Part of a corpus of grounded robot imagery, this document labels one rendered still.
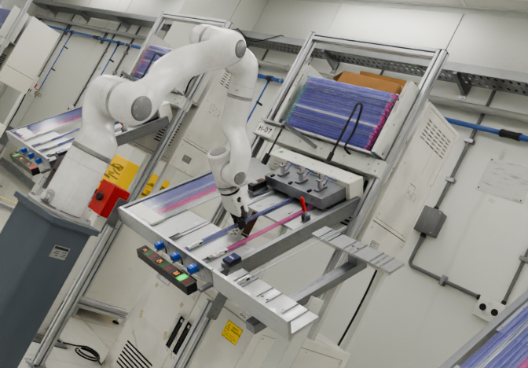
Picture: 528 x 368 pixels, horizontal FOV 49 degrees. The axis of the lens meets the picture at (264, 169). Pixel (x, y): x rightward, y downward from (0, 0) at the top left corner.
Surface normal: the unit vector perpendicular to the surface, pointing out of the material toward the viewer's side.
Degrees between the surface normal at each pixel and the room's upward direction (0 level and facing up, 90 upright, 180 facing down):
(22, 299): 90
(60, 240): 90
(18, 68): 90
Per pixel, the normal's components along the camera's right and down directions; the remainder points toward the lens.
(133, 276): 0.64, 0.26
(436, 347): -0.62, -0.40
